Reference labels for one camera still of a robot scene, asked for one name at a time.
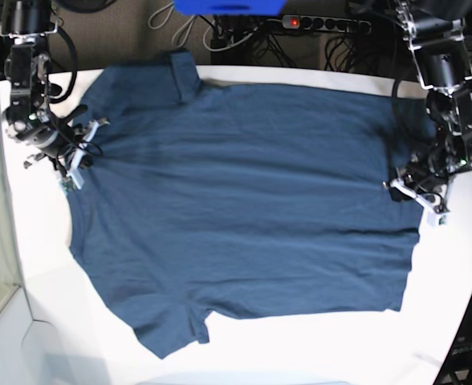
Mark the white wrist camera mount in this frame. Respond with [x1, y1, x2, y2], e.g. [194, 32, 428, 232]
[383, 178, 451, 227]
[22, 115, 111, 196]

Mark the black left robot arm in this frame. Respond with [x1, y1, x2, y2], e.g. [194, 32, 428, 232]
[389, 1, 472, 215]

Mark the black power strip red switch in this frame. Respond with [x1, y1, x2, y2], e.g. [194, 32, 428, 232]
[280, 14, 372, 35]

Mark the dark blue t-shirt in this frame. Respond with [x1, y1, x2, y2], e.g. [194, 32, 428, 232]
[67, 51, 422, 358]

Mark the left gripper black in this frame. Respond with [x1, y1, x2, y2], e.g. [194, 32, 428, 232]
[389, 152, 457, 201]

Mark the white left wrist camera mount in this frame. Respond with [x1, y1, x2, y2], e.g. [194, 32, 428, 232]
[383, 178, 451, 227]

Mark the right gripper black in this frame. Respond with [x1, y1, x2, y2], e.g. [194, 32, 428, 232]
[22, 120, 104, 177]

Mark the blue plastic box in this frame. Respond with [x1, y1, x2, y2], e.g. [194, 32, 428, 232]
[173, 0, 286, 16]

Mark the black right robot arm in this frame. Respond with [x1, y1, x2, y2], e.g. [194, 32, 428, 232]
[0, 1, 104, 176]

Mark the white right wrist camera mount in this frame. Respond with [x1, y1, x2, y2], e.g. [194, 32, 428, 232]
[22, 115, 111, 196]

